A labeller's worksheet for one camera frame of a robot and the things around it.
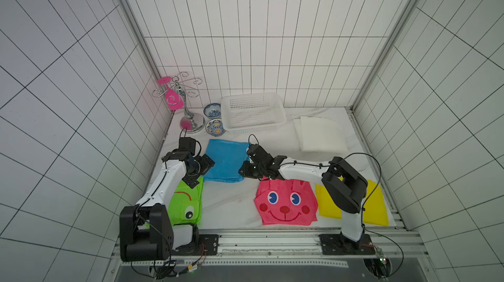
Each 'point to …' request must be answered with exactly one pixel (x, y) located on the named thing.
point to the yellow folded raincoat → (374, 212)
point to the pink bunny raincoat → (287, 202)
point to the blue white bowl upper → (212, 111)
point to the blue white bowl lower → (214, 127)
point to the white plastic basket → (252, 113)
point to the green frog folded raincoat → (186, 204)
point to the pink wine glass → (174, 100)
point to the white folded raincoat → (319, 134)
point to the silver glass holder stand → (191, 123)
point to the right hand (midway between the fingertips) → (233, 175)
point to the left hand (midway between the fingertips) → (206, 174)
